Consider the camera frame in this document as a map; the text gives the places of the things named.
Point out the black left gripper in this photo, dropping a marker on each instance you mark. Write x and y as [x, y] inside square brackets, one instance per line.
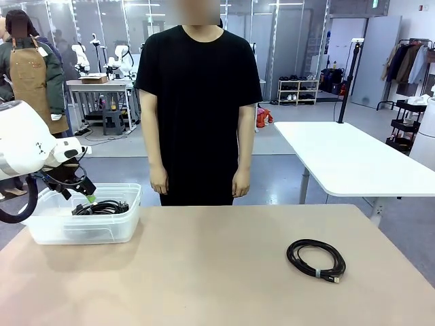
[64, 178]

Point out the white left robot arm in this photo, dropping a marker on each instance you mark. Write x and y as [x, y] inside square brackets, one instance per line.
[20, 136]

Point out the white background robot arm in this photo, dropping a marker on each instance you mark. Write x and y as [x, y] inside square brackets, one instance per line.
[120, 54]
[81, 56]

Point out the person's right forearm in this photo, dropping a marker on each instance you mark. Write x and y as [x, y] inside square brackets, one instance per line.
[154, 146]

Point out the person's left forearm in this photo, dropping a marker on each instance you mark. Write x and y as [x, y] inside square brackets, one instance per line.
[245, 142]

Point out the person's right hand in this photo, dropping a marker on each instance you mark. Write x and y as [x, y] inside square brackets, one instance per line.
[159, 183]

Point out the person's left hand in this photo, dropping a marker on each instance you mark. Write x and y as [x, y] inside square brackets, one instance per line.
[242, 183]

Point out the clear plastic storage box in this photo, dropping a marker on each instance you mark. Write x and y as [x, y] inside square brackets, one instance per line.
[129, 224]

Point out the person with tan shoes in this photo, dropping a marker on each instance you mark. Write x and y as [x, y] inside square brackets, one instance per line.
[15, 192]

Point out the grey step stool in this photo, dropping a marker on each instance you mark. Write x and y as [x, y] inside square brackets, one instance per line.
[113, 122]

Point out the yellow drink cup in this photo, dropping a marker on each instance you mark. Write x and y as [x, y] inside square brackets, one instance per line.
[113, 106]

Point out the grey white workbench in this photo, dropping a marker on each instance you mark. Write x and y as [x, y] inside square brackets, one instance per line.
[98, 87]

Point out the flat cardboard box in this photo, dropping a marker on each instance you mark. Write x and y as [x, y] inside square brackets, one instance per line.
[93, 80]

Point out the person in brown apron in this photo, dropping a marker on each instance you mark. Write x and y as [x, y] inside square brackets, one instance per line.
[27, 74]

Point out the person in black t-shirt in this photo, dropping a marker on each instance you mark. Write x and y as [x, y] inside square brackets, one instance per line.
[200, 102]

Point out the black stand with white top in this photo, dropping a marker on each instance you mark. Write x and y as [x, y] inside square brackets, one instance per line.
[95, 40]

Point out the red orange floor item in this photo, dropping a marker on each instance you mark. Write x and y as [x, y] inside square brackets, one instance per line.
[263, 117]

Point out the wooden shoe rack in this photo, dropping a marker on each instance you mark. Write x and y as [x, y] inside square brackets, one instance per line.
[299, 91]

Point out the large white table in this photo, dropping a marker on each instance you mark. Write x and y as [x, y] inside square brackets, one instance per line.
[340, 156]

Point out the black luggage bags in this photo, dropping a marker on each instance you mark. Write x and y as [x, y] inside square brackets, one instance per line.
[328, 79]

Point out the black pole with white head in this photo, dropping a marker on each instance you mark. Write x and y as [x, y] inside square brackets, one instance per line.
[357, 40]

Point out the black trolley cart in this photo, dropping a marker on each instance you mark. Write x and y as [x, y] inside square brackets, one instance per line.
[408, 126]

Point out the white cylindrical appliance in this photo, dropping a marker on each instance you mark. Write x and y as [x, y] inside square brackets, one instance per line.
[425, 142]

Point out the white item on cart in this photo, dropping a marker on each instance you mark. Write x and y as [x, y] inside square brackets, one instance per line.
[416, 100]

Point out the clothes rack with coats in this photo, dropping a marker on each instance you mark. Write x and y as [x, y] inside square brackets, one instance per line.
[408, 64]

